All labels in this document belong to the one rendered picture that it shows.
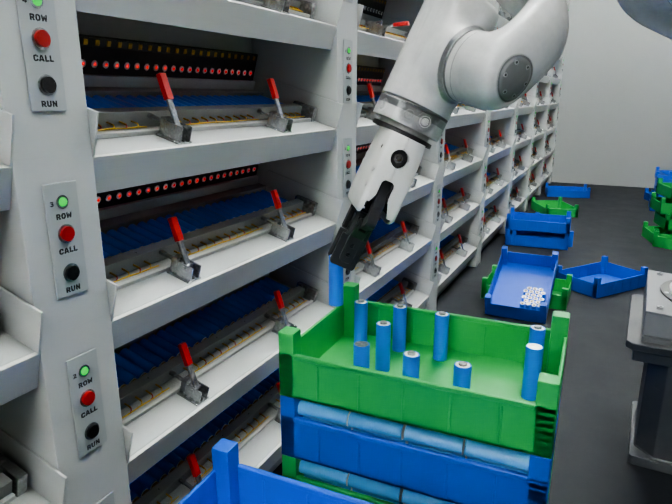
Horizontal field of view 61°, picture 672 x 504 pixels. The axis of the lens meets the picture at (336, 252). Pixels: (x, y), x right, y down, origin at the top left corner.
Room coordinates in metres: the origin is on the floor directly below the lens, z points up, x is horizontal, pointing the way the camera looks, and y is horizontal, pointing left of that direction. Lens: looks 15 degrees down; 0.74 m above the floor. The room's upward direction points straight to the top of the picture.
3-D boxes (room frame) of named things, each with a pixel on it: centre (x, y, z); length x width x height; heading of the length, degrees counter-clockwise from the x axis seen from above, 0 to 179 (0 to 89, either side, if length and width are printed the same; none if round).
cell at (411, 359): (0.57, -0.08, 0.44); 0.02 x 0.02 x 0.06
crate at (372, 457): (0.63, -0.11, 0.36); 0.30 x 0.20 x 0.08; 66
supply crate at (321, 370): (0.63, -0.11, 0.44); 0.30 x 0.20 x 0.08; 66
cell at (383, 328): (0.65, -0.06, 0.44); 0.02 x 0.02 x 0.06
